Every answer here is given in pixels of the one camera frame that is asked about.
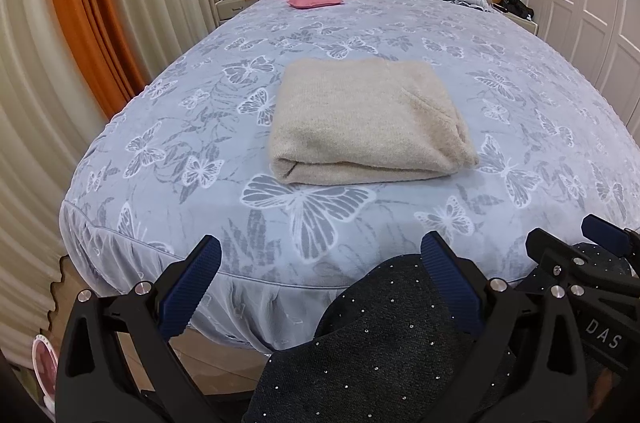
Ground dark sparkly garment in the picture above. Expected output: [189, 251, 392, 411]
[244, 251, 639, 422]

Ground beige knit sweater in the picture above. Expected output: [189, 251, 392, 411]
[269, 58, 480, 186]

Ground red white round object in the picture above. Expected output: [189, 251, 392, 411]
[32, 334, 58, 400]

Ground right bedside table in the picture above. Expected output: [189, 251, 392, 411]
[492, 2, 539, 36]

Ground grey butterfly bedspread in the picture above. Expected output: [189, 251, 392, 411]
[60, 0, 639, 353]

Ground cream curtain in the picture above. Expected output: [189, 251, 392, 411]
[1, 0, 218, 367]

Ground black items on nightstand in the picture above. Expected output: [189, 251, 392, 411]
[498, 0, 535, 21]

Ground left bedside table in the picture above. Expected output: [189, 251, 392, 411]
[215, 0, 260, 26]

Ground bedside table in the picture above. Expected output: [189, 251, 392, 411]
[215, 0, 260, 26]
[492, 2, 539, 36]

